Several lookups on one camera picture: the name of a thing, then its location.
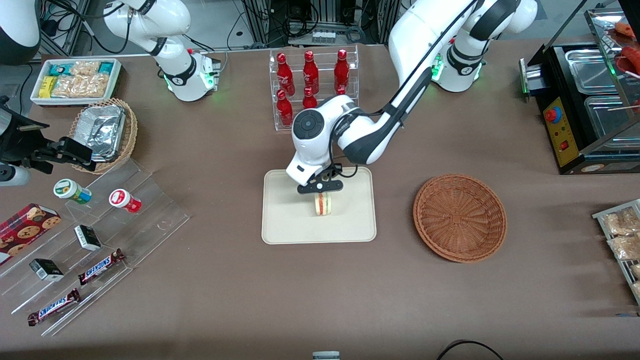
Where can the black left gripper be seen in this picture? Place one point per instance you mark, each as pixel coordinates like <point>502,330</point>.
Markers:
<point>338,167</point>

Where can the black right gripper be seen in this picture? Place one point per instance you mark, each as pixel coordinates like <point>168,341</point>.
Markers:
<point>31,152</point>

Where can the triangular sandwich wedge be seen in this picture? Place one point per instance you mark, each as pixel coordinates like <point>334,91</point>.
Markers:
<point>323,205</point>

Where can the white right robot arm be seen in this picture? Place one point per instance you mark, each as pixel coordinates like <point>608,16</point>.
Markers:
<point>186,75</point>

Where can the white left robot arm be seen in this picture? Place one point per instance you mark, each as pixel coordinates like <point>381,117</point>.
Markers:
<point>415,40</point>

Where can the cream rectangular serving tray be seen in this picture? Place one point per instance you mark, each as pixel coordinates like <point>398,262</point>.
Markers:
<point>350,220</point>

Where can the light wicker basket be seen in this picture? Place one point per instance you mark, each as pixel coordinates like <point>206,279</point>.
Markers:
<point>131,130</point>

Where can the brown round wicker basket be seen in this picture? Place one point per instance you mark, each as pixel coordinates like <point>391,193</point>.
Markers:
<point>460,217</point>

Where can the green lidded yogurt cup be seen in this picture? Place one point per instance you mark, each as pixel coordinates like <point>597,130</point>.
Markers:
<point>70,190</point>

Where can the stacked aluminium foil trays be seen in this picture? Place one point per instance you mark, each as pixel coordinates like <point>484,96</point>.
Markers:
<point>102,130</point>

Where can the white plastic snack bin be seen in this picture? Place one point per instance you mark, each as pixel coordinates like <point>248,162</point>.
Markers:
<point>36,99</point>

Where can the clear rice cracker bag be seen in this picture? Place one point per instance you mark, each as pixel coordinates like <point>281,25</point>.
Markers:
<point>85,68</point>
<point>82,86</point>

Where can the red lidded yogurt cup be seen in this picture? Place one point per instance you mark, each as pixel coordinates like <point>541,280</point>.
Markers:
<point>122,199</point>

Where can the yellow snack packet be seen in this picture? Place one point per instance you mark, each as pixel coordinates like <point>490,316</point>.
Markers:
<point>47,87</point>

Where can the clear acrylic bottle rack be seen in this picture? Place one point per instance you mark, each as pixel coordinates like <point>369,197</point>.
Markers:
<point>280,127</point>

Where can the teal snack packet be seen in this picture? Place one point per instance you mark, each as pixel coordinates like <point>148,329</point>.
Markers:
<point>106,68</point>
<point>59,69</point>

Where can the small black white carton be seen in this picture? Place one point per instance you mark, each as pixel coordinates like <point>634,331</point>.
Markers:
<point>46,270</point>
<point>88,238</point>

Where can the red tartan cookie box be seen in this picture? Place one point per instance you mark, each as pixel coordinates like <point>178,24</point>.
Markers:
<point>25,230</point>

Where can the red drink bottle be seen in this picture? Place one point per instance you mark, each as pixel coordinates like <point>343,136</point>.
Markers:
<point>342,70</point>
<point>341,90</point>
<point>284,110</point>
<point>309,99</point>
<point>310,72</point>
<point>285,72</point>

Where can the clear acrylic stepped stand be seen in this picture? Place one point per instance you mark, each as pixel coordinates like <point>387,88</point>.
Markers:
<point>150,210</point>

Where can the Snickers chocolate bar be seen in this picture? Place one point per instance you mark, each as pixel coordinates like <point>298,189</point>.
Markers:
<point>100,267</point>
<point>54,307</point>

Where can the grey white table-edge device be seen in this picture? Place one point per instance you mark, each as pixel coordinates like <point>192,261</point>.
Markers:
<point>326,355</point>

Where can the white power strip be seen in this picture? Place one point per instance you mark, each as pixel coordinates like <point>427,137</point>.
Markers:
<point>323,36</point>

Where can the black food warmer machine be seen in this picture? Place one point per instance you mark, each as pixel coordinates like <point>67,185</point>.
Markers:
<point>565,145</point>

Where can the steel food pan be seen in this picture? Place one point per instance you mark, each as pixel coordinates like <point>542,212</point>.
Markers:
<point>590,70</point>
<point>607,117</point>

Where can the clear bagged pastry snack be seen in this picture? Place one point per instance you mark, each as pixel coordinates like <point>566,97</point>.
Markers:
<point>636,271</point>
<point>637,290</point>
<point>620,222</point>
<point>625,247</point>

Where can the steel display shelf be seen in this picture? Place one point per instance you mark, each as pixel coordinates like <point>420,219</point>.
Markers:
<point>600,25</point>

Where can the red sausage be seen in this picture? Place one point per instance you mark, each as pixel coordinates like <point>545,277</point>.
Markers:
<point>631,57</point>

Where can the orange fried food piece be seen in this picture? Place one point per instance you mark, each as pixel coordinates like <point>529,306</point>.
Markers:
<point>625,28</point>

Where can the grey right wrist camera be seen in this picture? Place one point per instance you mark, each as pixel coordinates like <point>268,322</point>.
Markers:
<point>14,176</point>

